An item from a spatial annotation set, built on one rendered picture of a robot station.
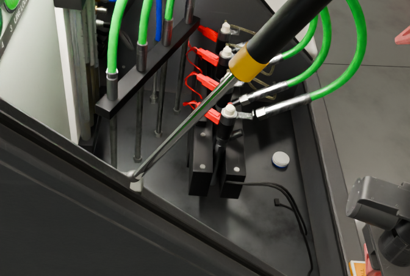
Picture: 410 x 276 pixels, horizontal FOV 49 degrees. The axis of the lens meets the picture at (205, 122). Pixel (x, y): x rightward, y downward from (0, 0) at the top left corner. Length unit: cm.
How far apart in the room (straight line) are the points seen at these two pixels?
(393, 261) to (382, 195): 13
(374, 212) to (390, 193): 3
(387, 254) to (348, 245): 14
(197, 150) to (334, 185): 28
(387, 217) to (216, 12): 58
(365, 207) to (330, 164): 32
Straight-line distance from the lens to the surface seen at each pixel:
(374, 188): 64
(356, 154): 237
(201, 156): 85
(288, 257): 95
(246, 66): 28
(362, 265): 84
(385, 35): 331
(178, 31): 92
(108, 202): 37
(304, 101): 76
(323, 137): 100
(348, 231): 88
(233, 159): 86
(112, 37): 68
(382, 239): 73
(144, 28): 76
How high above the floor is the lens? 164
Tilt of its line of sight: 47 degrees down
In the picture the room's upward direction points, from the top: 11 degrees clockwise
